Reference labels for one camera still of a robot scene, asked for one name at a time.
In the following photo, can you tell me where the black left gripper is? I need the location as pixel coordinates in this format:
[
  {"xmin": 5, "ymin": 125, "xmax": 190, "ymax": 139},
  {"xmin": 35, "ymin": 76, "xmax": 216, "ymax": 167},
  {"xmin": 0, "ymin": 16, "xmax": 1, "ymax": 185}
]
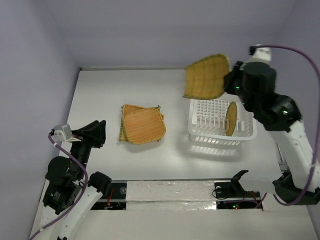
[{"xmin": 68, "ymin": 118, "xmax": 107, "ymax": 177}]

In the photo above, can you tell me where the yellow woven fan plate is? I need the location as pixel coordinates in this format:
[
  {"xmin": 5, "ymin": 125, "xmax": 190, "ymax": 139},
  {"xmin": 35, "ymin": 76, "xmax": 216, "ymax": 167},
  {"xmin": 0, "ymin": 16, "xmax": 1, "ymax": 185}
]
[{"xmin": 183, "ymin": 53, "xmax": 230, "ymax": 100}]

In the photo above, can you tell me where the square woven bamboo plate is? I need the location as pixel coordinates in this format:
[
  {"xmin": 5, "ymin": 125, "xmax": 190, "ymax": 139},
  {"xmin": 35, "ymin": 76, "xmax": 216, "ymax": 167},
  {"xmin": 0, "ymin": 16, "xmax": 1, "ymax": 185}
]
[{"xmin": 117, "ymin": 104, "xmax": 162, "ymax": 144}]

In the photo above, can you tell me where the round yellow green-rimmed plate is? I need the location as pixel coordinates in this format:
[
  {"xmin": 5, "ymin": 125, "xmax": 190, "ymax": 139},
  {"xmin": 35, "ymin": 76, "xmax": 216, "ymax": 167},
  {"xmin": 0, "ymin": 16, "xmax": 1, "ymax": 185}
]
[{"xmin": 224, "ymin": 101, "xmax": 238, "ymax": 137}]

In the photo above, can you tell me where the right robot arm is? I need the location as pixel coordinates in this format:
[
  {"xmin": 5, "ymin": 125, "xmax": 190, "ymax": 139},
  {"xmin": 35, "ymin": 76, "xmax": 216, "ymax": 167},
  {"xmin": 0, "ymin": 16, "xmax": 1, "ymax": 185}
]
[{"xmin": 223, "ymin": 61, "xmax": 320, "ymax": 206}]

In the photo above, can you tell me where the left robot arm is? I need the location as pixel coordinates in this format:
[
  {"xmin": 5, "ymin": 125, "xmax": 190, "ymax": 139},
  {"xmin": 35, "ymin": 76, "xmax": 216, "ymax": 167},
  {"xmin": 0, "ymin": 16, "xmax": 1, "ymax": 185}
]
[{"xmin": 30, "ymin": 120, "xmax": 112, "ymax": 240}]

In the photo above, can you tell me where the white plastic dish rack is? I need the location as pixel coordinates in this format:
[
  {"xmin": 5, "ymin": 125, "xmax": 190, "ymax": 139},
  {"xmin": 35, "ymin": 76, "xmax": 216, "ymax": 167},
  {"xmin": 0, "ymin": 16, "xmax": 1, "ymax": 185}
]
[{"xmin": 188, "ymin": 94, "xmax": 257, "ymax": 146}]

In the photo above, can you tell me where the silver foil covered panel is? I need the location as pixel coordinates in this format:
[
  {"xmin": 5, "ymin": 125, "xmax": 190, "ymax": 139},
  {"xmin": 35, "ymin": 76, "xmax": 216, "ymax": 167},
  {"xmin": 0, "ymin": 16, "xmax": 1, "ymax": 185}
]
[{"xmin": 125, "ymin": 180, "xmax": 217, "ymax": 211}]

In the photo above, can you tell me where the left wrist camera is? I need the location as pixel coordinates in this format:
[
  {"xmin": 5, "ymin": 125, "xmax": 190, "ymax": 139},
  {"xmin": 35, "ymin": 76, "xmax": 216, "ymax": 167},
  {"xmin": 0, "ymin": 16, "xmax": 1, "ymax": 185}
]
[{"xmin": 48, "ymin": 123, "xmax": 81, "ymax": 143}]

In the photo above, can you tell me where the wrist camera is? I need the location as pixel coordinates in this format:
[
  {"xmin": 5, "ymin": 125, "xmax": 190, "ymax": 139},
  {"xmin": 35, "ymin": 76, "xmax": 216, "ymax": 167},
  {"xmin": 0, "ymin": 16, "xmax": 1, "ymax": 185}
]
[
  {"xmin": 246, "ymin": 44, "xmax": 272, "ymax": 65},
  {"xmin": 48, "ymin": 123, "xmax": 81, "ymax": 143}
]

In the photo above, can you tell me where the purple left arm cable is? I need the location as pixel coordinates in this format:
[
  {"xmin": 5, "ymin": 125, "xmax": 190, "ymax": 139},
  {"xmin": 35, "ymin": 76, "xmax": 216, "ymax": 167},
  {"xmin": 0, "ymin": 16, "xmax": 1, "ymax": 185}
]
[{"xmin": 29, "ymin": 133, "xmax": 89, "ymax": 240}]

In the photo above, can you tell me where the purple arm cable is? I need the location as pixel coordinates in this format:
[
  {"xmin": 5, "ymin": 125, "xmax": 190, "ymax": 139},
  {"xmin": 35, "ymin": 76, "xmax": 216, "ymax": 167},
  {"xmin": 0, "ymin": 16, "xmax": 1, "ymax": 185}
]
[
  {"xmin": 248, "ymin": 44, "xmax": 320, "ymax": 206},
  {"xmin": 29, "ymin": 133, "xmax": 89, "ymax": 240}
]

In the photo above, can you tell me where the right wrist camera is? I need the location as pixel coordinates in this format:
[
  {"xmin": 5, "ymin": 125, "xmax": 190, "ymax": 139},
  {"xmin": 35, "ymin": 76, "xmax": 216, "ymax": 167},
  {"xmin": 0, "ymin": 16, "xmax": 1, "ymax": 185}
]
[{"xmin": 246, "ymin": 44, "xmax": 272, "ymax": 65}]

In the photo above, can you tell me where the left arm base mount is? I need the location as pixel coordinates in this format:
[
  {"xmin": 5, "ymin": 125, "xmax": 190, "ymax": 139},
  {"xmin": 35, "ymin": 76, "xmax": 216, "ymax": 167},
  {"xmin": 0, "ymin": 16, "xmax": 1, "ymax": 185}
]
[{"xmin": 91, "ymin": 181, "xmax": 127, "ymax": 210}]

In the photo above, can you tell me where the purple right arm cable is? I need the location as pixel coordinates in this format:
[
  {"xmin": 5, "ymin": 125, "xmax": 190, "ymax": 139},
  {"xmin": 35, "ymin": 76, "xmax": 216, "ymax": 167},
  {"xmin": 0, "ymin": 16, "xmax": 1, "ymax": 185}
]
[{"xmin": 248, "ymin": 44, "xmax": 320, "ymax": 206}]

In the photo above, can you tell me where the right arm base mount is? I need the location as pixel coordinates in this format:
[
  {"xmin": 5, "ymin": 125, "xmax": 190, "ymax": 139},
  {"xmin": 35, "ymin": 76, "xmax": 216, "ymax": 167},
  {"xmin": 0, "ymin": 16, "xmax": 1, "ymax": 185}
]
[{"xmin": 211, "ymin": 170, "xmax": 261, "ymax": 200}]

